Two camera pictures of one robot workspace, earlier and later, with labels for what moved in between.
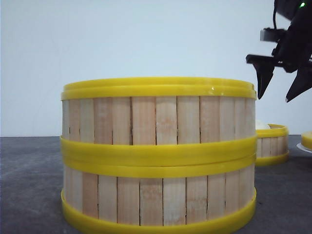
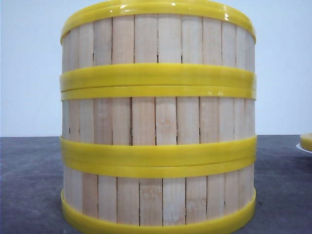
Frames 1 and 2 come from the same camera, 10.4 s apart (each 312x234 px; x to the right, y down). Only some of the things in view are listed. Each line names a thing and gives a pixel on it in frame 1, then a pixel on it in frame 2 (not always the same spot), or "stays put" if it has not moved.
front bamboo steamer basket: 154,198 stays put
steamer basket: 272,147 → 159,45
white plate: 300,146 stays put
